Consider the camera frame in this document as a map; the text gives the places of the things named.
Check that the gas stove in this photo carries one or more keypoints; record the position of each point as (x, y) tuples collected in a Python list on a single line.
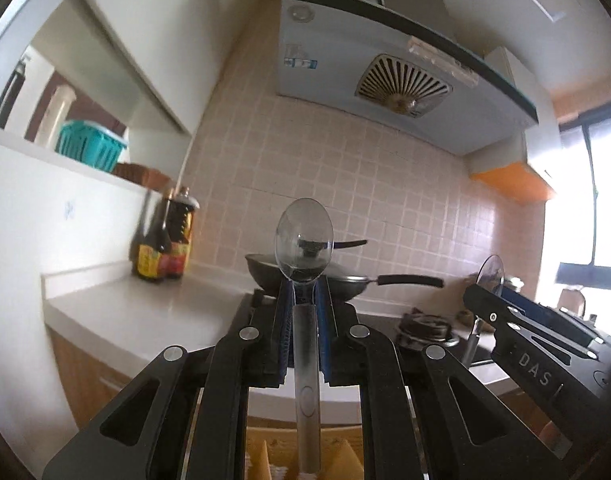
[(425, 329)]

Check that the brown wooden box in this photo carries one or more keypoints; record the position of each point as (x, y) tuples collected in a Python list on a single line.
[(140, 176)]

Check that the steel spoon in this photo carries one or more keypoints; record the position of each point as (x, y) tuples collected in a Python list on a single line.
[(490, 275), (305, 340)]

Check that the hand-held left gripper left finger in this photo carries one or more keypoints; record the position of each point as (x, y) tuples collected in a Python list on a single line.
[(284, 332)]

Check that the teal plastic basket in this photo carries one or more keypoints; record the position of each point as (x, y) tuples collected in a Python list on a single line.
[(90, 147)]

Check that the white cylinder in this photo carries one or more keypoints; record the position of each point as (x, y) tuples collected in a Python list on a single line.
[(55, 115)]

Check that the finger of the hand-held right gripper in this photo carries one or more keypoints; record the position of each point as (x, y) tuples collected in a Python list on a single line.
[(510, 317), (545, 312)]

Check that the window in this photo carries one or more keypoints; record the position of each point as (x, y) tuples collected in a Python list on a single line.
[(600, 160)]

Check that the wooden base cabinet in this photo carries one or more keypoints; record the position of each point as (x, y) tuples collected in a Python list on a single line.
[(80, 375)]

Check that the yellow plastic utensil basket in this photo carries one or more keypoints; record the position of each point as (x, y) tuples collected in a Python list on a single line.
[(346, 460)]

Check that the range hood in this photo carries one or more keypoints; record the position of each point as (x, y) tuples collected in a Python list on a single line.
[(335, 60)]

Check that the red label sauce bottle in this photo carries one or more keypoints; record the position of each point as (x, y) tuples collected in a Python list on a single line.
[(180, 230)]

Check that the black wok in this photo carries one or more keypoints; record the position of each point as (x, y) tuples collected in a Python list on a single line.
[(355, 285)]

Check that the white orange wall cabinet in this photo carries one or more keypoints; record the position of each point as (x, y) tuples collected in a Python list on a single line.
[(520, 180)]

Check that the yellow label sauce bottle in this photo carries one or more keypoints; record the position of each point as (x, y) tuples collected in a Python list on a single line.
[(149, 260)]

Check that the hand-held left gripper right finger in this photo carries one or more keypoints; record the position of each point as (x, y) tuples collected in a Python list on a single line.
[(324, 332)]

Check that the person's right hand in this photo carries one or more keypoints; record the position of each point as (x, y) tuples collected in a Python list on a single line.
[(555, 440)]

